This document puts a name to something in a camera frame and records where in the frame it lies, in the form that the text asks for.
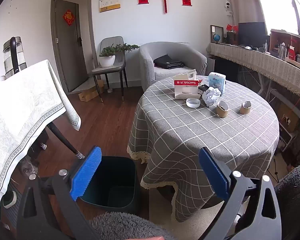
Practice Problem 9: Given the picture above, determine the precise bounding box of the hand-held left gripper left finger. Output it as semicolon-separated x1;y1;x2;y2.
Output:
17;146;102;240

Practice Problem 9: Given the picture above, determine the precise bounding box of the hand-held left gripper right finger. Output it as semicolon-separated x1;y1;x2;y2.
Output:
199;147;282;240

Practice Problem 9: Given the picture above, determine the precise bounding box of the dark teal trash bin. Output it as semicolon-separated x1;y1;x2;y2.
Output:
80;156;140;208

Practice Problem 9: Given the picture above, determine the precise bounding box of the white round lid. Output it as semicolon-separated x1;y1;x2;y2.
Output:
186;98;201;108

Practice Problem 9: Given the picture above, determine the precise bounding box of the white paper ball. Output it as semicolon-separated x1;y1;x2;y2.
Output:
202;86;222;107

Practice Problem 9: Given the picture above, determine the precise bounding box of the red white cardboard package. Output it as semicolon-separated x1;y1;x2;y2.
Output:
172;73;202;100

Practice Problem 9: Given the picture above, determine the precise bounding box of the blue white tissue pack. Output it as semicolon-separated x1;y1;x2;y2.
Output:
208;72;227;95

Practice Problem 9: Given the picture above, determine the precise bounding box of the grey checked tablecloth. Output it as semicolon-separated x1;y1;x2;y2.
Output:
127;75;280;222

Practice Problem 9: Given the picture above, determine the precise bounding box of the grey cat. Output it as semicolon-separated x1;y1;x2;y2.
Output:
19;156;39;174

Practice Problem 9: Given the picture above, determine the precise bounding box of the flat cardboard box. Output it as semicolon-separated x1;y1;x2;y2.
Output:
78;79;105;102

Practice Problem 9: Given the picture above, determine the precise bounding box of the black white shoe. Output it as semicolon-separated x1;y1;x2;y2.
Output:
2;191;17;209

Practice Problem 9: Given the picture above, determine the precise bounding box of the white patterned tablecloth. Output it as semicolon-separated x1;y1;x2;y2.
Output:
0;59;82;220

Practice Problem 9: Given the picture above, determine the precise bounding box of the grey dining chair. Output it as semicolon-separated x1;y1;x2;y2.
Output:
91;36;128;103

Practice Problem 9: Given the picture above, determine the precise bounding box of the potted plant in white pot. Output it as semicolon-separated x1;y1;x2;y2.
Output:
99;43;140;68

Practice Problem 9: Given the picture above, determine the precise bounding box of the beige fringed desk cloth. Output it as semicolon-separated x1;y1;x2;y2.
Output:
207;42;300;103

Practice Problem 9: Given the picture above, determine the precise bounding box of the black bag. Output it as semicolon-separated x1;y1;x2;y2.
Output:
153;54;185;70

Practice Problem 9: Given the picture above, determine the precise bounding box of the grey door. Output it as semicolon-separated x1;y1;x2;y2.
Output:
54;0;88;92

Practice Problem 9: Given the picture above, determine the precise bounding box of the grey armchair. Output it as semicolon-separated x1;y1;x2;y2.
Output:
139;42;207;92

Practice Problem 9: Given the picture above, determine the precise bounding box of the glass electric kettle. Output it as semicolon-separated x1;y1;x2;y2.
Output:
3;37;27;77

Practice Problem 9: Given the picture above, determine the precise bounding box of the black monitor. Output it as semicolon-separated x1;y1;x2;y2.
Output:
238;22;266;47

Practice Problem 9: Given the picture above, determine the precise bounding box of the brown desktop storage box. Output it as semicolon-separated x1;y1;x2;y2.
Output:
269;29;300;68

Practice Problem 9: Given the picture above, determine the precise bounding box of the red diamond door ornament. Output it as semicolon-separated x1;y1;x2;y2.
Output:
63;10;76;26

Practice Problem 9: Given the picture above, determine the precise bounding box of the bright window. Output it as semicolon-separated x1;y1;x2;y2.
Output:
251;0;300;37

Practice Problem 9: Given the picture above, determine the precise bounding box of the white desk frame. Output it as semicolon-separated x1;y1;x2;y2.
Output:
259;72;275;100

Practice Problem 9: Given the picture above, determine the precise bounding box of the dark picture frame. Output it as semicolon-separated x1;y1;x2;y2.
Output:
210;25;224;44

